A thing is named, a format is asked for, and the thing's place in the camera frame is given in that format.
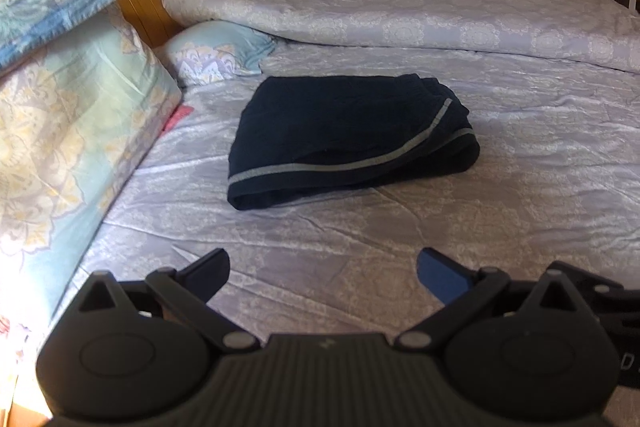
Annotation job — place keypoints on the small light blue pillow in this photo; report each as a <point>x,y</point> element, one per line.
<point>215,52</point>

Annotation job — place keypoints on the pink cloth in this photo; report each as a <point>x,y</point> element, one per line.
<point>177,117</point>

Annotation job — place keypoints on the large floral pillow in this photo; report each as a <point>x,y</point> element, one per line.
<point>75,117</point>

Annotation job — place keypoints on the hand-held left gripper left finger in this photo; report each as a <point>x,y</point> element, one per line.
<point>210,272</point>

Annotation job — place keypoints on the lilac patterned duvet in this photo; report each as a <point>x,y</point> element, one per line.
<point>400,12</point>

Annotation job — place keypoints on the lilac patterned bed sheet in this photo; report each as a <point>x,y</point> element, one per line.
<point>350,232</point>

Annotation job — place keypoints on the navy pants with grey stripe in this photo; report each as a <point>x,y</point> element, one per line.
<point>325,122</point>

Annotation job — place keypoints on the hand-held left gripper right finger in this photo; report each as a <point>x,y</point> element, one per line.
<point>440,278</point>

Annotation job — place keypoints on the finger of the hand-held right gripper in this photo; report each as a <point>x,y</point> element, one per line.
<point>595,281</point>

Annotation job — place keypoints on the blue patchwork pillow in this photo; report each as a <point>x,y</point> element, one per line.
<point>55,2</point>

